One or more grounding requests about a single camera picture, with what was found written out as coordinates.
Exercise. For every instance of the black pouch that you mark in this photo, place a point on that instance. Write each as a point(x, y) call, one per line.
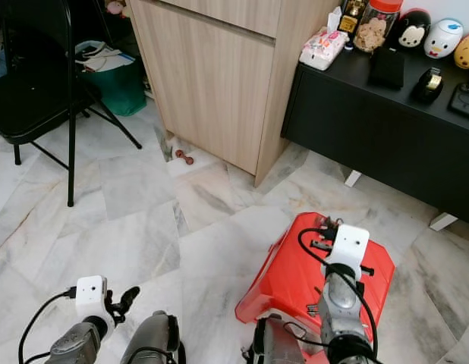
point(388, 68)

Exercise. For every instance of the flat black device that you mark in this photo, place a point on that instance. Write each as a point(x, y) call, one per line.
point(464, 100)

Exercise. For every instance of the small red floor toy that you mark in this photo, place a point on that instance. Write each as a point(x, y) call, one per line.
point(184, 157)

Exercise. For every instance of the black tape dispenser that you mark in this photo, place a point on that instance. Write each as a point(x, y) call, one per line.
point(429, 85)

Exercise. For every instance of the black folding chair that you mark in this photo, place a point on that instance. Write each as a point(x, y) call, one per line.
point(37, 91)

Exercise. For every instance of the yellow round toy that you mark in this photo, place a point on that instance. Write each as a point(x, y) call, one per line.
point(467, 51)

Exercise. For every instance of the light wood cabinet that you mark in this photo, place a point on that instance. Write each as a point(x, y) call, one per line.
point(223, 76)

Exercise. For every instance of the white tissue pack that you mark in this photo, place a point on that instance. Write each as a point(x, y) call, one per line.
point(324, 47)

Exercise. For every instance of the gold ornament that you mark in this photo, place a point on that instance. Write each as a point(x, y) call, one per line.
point(352, 20)

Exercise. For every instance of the metal keys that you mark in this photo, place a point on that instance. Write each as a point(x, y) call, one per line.
point(313, 307)

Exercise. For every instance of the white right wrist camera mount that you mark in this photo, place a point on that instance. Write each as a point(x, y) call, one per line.
point(350, 244)

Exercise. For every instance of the black and white plush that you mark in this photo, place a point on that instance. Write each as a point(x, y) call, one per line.
point(413, 29)

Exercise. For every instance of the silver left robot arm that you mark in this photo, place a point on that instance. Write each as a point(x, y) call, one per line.
point(75, 346)

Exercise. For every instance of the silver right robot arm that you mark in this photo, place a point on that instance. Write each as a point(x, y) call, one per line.
point(339, 307)

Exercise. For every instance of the red plastic stool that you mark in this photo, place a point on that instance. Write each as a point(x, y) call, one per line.
point(291, 269)

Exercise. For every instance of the white round toy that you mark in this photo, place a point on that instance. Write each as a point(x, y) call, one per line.
point(443, 38)

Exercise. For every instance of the black low sideboard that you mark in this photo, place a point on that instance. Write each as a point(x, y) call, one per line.
point(386, 133)

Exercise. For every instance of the green bin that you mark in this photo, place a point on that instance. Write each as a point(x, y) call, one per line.
point(124, 89)

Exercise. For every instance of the red lid snack jar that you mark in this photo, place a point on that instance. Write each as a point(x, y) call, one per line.
point(377, 26)

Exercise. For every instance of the silver right robot leg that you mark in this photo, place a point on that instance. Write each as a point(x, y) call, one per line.
point(272, 346)

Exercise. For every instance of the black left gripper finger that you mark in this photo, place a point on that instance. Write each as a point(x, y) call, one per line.
point(130, 295)

